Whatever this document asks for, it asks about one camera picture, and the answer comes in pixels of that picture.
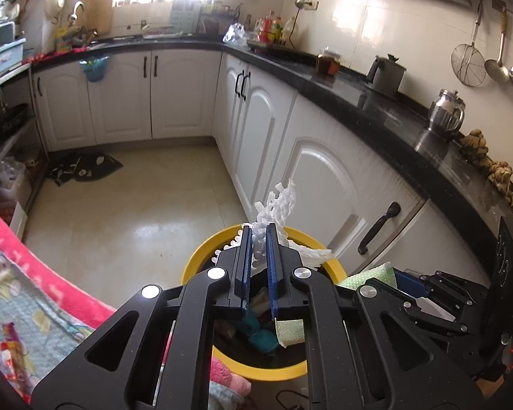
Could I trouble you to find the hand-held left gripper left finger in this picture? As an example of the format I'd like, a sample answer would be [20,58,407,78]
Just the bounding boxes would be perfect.
[32,223,255,410]

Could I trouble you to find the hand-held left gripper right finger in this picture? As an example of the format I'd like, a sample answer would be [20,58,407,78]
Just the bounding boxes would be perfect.
[265,223,485,410]

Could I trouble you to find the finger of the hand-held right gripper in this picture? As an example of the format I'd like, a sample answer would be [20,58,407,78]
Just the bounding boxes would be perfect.
[393,267,492,308]
[403,298,472,338]

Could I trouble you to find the green cloth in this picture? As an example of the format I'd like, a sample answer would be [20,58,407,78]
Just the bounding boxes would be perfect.
[274,263,397,347]

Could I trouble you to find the yellow rimmed bin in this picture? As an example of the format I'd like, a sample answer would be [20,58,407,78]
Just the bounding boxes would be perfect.
[180,224,350,383]

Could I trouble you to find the white foam fruit net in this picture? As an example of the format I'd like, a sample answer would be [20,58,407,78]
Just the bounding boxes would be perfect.
[214,178,338,274]

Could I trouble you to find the teal crumpled wrapper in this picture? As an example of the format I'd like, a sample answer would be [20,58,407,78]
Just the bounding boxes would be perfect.
[235,310,283,353]

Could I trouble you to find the ginger root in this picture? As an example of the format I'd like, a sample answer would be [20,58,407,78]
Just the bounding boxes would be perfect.
[459,129,491,165]
[486,160,513,215]

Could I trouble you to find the white kitchen cabinets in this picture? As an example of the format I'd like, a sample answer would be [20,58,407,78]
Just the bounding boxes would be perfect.
[31,45,503,291]

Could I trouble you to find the shiny steel teapot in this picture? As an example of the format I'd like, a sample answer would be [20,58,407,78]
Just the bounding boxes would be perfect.
[427,89,467,140]

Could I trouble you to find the black floor mat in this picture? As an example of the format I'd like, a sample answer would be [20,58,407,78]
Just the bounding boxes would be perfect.
[46,151,125,187]

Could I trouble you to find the black stone countertop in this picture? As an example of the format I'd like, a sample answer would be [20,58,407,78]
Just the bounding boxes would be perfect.
[29,36,513,261]

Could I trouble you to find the pink blanket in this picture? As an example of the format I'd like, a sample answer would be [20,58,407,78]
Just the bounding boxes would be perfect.
[0,189,252,396]

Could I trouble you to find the grey metal kettle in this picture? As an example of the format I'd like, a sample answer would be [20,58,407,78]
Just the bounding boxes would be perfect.
[365,53,407,100]

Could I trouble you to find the glass jar brown contents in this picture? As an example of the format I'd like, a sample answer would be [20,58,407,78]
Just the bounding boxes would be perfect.
[316,47,342,76]

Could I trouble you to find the black tray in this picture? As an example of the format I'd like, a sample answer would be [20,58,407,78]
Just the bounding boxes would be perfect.
[246,39,285,53]

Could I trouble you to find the slotted steel spoon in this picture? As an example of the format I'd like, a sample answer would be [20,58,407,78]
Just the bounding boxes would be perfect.
[483,9,511,84]

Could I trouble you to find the clear plastic bag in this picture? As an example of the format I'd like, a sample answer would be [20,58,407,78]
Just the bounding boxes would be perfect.
[221,23,251,47]

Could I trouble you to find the white cardboard box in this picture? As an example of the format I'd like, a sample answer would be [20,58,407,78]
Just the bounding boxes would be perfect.
[8,199,29,241]

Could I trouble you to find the yellow oil bottle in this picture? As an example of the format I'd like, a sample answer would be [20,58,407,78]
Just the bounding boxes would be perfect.
[270,16,285,45]

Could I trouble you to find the pale oil bottle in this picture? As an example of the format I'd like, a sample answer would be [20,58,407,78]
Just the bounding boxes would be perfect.
[283,17,300,47]

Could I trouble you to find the blue hanging basket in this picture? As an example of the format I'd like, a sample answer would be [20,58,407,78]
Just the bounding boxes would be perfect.
[79,55,111,83]

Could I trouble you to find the dark condiment rack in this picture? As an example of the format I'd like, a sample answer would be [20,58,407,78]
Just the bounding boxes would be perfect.
[199,0,224,35]

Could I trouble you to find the colourful plastic wrapper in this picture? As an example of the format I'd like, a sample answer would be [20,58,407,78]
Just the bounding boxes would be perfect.
[0,322,28,377]

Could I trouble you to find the teal countertop organizer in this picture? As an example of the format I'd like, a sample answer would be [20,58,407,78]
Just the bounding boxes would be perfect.
[171,0,203,35]

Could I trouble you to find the crumpled clear bag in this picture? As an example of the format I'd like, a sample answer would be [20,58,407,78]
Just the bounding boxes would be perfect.
[0,157,27,191]

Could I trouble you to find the stainless steel shelf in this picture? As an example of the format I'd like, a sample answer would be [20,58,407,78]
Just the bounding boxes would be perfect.
[0,60,50,240]

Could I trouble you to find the black pan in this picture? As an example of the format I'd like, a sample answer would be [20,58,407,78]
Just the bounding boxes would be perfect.
[0,103,29,138]

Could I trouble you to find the red cloth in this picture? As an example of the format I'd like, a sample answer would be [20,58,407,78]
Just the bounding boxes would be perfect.
[29,48,77,64]

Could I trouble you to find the wooden cutting board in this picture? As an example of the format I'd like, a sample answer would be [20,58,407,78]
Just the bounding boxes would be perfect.
[79,0,114,37]

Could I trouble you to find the steel faucet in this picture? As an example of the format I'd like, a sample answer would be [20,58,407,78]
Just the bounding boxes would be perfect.
[67,2,87,27]

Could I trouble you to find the blue plastic tub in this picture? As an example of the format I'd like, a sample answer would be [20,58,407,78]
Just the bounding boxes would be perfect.
[0,21,27,81]

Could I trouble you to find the black floor cable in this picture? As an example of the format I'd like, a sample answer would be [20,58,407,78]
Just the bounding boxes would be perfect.
[276,391,311,410]

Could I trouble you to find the wire skimmer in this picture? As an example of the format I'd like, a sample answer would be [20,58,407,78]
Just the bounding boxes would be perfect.
[450,2,487,87]

